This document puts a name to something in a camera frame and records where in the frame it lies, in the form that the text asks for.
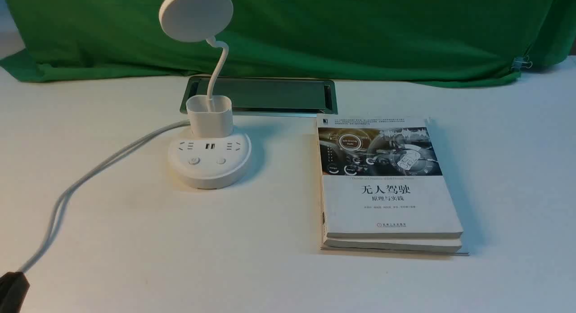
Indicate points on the white top book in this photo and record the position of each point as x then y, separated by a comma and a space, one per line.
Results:
381, 178

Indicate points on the white bottom book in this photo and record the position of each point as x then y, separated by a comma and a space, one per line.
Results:
450, 247

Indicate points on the white book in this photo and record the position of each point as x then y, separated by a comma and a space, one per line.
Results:
450, 247
381, 178

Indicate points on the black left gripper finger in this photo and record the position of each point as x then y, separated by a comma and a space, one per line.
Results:
13, 290

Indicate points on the green backdrop cloth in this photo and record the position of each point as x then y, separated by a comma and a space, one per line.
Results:
442, 43

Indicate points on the metal binder clip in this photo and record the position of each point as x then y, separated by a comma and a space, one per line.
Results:
520, 63

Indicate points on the white desk lamp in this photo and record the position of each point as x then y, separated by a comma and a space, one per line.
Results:
217, 154

